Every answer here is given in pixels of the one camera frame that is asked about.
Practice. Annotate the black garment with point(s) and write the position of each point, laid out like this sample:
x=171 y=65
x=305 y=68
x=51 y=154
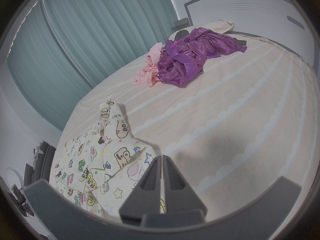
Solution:
x=181 y=34

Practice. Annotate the white printed pyjama top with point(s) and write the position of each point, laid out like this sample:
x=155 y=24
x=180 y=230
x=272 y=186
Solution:
x=100 y=164

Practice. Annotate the bed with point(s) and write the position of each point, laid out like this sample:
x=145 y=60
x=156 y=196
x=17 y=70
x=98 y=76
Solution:
x=225 y=109

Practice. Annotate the purple satin garment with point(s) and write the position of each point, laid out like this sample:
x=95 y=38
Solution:
x=190 y=56

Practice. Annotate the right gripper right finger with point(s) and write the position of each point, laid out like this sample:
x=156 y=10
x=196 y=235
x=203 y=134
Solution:
x=180 y=191

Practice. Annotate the black chest of drawers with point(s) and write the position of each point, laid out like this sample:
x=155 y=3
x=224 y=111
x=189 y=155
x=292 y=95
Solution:
x=42 y=164

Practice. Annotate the grey bedside table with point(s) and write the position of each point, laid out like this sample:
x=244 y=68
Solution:
x=182 y=23

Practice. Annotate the blue-green curtain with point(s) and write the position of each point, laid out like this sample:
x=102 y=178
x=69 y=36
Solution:
x=107 y=29
x=45 y=71

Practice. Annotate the pink garment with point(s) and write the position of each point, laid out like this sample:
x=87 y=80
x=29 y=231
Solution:
x=147 y=71

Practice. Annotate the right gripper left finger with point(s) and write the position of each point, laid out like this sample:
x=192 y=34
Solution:
x=147 y=191

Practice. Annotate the cream pillow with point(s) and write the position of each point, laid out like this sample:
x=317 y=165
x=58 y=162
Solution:
x=217 y=26

